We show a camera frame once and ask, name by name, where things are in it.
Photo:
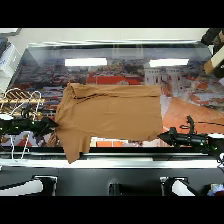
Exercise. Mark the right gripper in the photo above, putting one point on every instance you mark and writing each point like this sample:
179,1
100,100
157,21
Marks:
168,137

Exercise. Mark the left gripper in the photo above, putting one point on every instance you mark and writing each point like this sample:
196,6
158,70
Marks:
47,126

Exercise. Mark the brown T-shirt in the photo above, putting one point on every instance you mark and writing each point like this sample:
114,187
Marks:
113,115

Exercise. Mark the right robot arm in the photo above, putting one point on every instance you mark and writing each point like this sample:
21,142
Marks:
203,141

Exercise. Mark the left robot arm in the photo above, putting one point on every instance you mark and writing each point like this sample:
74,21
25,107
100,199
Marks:
16,126

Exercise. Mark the silver frame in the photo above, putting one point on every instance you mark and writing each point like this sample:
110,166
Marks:
133,163

